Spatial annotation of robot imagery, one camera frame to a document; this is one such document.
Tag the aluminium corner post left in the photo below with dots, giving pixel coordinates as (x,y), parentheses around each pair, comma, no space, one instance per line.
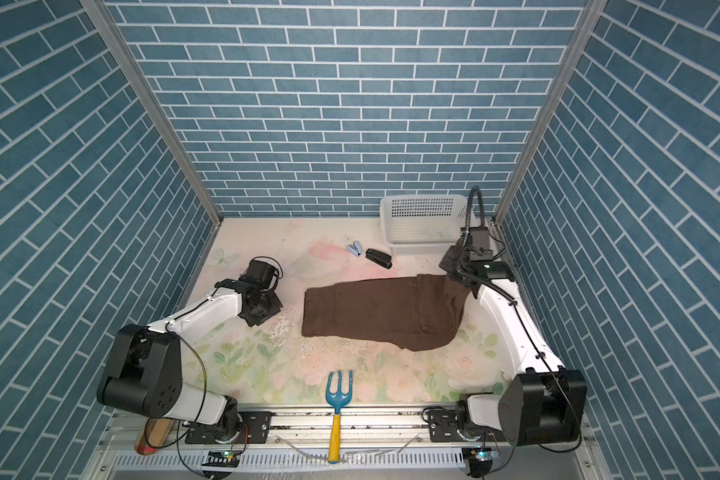
(105,25)

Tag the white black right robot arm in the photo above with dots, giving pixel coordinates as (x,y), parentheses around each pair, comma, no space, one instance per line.
(544,401)

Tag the aluminium corner post right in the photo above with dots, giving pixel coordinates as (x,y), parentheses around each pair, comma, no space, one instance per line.
(581,35)

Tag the brown trousers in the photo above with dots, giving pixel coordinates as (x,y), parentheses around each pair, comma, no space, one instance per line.
(415,313)

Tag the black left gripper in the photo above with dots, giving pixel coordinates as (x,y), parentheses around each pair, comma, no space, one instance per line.
(277,306)

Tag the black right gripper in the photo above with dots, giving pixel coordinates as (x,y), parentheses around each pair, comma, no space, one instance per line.
(454,251)

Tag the brown tinted plastic cup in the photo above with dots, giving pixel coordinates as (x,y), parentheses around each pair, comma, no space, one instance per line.
(156,434)

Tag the teal garden fork yellow handle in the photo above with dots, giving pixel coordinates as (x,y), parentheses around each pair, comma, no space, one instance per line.
(337,399)

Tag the black stapler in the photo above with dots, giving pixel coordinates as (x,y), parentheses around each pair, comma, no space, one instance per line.
(380,258)

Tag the aluminium front rail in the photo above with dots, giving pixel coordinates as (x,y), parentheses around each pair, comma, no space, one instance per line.
(376,442)

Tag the white plastic basket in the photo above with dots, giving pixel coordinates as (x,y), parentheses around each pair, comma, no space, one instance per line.
(422,224)

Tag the aluminium corner post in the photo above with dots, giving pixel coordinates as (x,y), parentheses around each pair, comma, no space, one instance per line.
(105,25)
(581,35)

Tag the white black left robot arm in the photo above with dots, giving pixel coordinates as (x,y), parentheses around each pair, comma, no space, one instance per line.
(143,373)

